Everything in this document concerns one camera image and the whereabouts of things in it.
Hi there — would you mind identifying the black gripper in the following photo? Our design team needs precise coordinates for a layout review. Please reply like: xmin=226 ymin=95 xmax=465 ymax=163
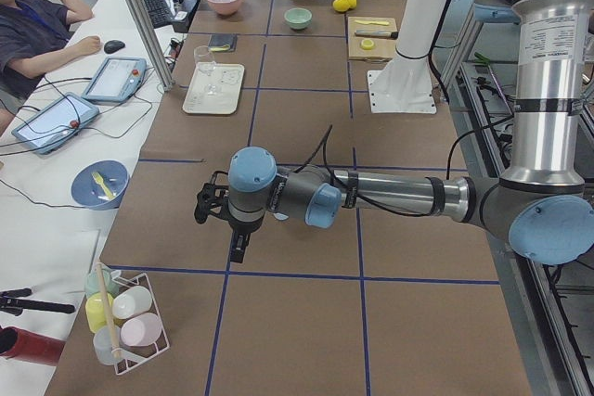
xmin=229 ymin=217 xmax=261 ymax=263

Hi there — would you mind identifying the mint green bowl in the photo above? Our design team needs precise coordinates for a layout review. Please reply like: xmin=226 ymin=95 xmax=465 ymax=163
xmin=284 ymin=7 xmax=313 ymax=31

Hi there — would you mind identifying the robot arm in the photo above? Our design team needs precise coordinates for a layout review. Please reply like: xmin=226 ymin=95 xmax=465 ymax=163
xmin=223 ymin=0 xmax=593 ymax=265

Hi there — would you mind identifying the blue bowl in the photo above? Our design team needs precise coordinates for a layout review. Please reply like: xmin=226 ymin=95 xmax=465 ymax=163
xmin=71 ymin=160 xmax=129 ymax=211

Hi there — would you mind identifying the white cup in rack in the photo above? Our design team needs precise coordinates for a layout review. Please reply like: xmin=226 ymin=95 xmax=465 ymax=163
xmin=112 ymin=286 xmax=152 ymax=320

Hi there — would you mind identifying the pink cup in rack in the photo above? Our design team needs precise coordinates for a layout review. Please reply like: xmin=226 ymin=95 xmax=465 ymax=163
xmin=121 ymin=313 xmax=162 ymax=347

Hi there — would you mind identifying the wooden stick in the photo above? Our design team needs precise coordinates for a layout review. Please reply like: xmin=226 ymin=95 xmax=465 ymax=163
xmin=95 ymin=262 xmax=123 ymax=358

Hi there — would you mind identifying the green cup in rack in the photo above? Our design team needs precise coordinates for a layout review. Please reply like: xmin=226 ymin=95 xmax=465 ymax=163
xmin=84 ymin=266 xmax=123 ymax=300

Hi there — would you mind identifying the yellow cup in rack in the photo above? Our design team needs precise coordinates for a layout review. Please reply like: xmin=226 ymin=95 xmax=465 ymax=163
xmin=84 ymin=292 xmax=107 ymax=333

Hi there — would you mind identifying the yellow plastic fork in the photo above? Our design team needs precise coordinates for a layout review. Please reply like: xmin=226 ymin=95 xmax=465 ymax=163
xmin=92 ymin=171 xmax=115 ymax=200

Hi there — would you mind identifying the cream bear tray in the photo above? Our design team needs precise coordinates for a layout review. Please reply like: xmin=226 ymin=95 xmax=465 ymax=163
xmin=182 ymin=63 xmax=245 ymax=115

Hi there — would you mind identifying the clear cup in rack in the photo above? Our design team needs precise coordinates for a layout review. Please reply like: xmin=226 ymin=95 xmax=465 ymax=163
xmin=93 ymin=326 xmax=122 ymax=365

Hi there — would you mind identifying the clear wine glass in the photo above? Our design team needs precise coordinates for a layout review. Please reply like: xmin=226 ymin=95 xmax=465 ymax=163
xmin=194 ymin=45 xmax=217 ymax=95

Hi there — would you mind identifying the teach pendant far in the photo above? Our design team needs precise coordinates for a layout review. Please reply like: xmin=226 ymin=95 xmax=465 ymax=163
xmin=82 ymin=57 xmax=147 ymax=103

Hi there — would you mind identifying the teach pendant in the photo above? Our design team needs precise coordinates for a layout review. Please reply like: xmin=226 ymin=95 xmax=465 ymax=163
xmin=11 ymin=93 xmax=99 ymax=155
xmin=82 ymin=57 xmax=147 ymax=103

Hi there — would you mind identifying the grey folded cloth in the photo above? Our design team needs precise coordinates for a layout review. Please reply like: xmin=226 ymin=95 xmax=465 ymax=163
xmin=208 ymin=33 xmax=238 ymax=52

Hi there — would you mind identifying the teach pendant near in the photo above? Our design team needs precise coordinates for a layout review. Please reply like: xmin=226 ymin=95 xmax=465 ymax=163
xmin=11 ymin=93 xmax=99 ymax=155

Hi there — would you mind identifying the black tripod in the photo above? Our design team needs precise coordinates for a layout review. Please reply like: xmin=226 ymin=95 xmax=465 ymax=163
xmin=1 ymin=287 xmax=76 ymax=316

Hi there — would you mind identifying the black computer mouse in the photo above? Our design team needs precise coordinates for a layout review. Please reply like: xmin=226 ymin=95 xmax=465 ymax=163
xmin=103 ymin=40 xmax=126 ymax=55

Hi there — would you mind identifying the lemon half slice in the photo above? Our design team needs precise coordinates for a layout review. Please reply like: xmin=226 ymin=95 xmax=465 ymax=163
xmin=360 ymin=38 xmax=375 ymax=51

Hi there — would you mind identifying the red bottle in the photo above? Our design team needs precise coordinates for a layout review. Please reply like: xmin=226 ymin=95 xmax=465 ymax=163
xmin=1 ymin=326 xmax=65 ymax=366

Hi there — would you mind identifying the wooden cutting board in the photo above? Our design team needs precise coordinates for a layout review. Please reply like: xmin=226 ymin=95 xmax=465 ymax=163
xmin=347 ymin=17 xmax=398 ymax=60

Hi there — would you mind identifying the black keyboard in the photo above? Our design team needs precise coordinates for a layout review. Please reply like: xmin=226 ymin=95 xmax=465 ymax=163
xmin=143 ymin=0 xmax=172 ymax=29

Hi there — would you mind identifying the yellow plastic knife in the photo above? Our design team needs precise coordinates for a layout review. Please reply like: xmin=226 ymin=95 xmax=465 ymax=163
xmin=355 ymin=19 xmax=391 ymax=26

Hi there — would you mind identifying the seated person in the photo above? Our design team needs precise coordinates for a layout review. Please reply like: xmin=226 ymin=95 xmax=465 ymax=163
xmin=0 ymin=0 xmax=103 ymax=135

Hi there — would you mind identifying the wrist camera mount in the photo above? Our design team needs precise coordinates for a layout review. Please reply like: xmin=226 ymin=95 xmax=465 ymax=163
xmin=194 ymin=170 xmax=230 ymax=224

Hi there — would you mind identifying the white wire cup rack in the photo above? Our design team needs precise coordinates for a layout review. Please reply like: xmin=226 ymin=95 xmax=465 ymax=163
xmin=85 ymin=262 xmax=170 ymax=376

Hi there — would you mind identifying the white camera pole base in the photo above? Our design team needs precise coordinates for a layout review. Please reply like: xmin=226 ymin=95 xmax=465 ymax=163
xmin=368 ymin=0 xmax=448 ymax=114

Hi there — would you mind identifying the aluminium frame post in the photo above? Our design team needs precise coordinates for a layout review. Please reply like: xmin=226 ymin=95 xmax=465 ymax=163
xmin=125 ymin=0 xmax=174 ymax=92

